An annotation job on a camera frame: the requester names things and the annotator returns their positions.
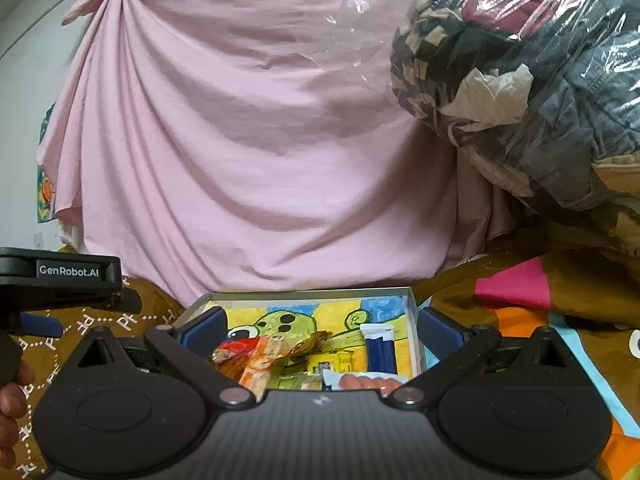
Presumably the brown patterned quilt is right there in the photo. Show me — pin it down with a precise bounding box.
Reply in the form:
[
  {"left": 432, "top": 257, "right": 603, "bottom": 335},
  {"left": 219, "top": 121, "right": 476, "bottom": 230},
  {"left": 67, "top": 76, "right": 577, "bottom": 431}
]
[{"left": 0, "top": 245, "right": 201, "bottom": 480}]

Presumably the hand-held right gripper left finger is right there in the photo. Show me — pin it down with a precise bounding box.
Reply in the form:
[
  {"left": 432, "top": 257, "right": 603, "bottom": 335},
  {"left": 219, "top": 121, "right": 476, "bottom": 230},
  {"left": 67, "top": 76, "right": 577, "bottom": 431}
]
[{"left": 55, "top": 306, "right": 266, "bottom": 408}]

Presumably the yellow green snack box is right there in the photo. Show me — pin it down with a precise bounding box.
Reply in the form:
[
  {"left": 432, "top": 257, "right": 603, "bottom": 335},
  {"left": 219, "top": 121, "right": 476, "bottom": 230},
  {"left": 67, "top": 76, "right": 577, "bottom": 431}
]
[{"left": 272, "top": 350, "right": 356, "bottom": 391}]

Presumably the clear plastic bag of clothes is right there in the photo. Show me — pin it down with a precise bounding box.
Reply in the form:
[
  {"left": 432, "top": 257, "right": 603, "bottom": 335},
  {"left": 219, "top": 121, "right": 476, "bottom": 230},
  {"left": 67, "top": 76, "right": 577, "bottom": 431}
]
[{"left": 389, "top": 0, "right": 640, "bottom": 211}]

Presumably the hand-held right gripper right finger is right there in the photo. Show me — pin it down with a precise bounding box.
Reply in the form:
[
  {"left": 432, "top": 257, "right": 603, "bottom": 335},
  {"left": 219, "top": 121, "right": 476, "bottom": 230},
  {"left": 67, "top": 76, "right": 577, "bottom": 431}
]
[{"left": 382, "top": 306, "right": 583, "bottom": 408}]

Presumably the pink cloth sheet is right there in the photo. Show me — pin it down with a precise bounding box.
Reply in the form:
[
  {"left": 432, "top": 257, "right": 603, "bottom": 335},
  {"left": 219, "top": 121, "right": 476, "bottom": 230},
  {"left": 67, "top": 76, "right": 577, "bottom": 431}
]
[{"left": 36, "top": 0, "right": 516, "bottom": 308}]

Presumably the white sausage packet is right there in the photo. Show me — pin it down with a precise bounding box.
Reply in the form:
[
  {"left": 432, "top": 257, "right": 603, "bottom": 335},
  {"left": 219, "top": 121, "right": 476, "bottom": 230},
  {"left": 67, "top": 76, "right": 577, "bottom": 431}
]
[{"left": 322, "top": 371, "right": 408, "bottom": 398}]

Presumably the blue snack packet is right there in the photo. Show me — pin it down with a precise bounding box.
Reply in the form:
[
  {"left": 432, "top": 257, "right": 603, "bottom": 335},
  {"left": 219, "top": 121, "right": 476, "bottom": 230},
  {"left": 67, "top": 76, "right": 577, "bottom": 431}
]
[{"left": 360, "top": 324, "right": 401, "bottom": 376}]

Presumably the red snack packet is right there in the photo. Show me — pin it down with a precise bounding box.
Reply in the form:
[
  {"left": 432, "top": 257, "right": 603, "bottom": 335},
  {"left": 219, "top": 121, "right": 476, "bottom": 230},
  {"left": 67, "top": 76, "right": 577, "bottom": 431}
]
[{"left": 210, "top": 332, "right": 271, "bottom": 376}]

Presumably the grey tray with frog drawing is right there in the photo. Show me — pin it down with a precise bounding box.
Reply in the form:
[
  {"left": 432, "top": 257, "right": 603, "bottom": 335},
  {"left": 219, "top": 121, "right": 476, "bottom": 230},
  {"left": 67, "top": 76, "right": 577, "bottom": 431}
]
[{"left": 172, "top": 286, "right": 426, "bottom": 386}]

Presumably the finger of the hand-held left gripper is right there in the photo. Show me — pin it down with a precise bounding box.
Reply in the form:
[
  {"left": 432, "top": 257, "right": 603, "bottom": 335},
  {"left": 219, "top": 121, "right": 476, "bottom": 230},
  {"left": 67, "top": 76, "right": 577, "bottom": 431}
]
[
  {"left": 104, "top": 289, "right": 143, "bottom": 311},
  {"left": 20, "top": 312, "right": 65, "bottom": 338}
]

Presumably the person's left hand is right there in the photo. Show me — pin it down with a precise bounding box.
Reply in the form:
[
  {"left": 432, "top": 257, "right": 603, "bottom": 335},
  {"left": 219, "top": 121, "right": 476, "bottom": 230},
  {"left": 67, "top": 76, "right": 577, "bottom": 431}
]
[{"left": 0, "top": 360, "right": 37, "bottom": 456}]

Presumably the orange rice cracker packet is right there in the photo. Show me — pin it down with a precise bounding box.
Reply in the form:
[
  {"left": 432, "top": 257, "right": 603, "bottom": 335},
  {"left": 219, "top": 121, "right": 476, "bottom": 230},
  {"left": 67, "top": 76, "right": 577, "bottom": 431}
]
[{"left": 237, "top": 335, "right": 301, "bottom": 391}]

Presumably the cartoon printed blanket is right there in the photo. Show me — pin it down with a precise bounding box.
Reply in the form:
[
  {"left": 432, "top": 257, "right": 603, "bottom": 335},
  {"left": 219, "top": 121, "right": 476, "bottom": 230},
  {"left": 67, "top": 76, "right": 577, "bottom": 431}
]
[{"left": 415, "top": 250, "right": 640, "bottom": 480}]

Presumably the wall poster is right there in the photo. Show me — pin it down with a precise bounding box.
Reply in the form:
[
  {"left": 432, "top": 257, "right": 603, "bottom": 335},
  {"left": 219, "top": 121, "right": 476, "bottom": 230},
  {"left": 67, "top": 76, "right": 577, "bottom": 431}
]
[{"left": 36, "top": 102, "right": 58, "bottom": 223}]

